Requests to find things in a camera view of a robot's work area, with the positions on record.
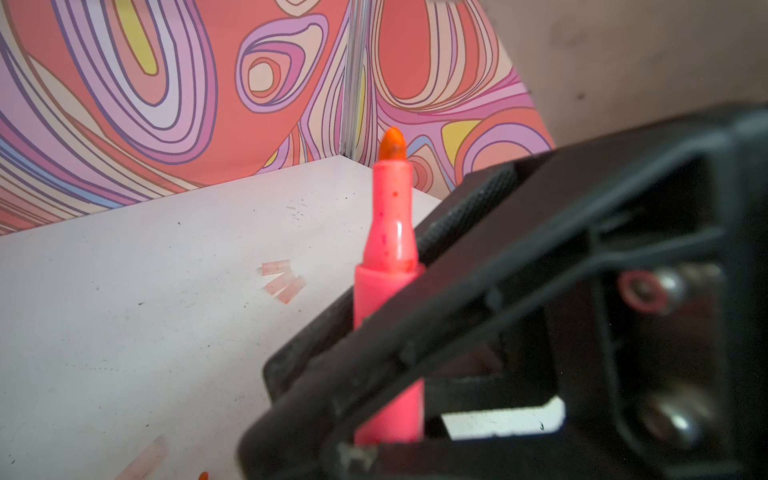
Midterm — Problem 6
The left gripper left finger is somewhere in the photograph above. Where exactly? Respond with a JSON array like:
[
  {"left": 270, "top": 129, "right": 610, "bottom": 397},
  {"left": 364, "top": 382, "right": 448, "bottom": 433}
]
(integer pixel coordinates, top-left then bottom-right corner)
[{"left": 262, "top": 161, "right": 523, "bottom": 403}]

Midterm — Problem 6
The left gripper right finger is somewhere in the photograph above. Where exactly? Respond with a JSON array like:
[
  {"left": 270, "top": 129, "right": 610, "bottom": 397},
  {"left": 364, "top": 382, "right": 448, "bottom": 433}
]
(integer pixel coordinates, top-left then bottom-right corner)
[{"left": 237, "top": 104, "right": 767, "bottom": 479}]

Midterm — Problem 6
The pink marker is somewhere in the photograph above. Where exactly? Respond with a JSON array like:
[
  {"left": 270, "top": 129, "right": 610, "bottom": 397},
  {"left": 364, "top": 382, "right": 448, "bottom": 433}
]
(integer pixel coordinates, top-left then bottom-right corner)
[{"left": 353, "top": 127, "right": 425, "bottom": 445}]

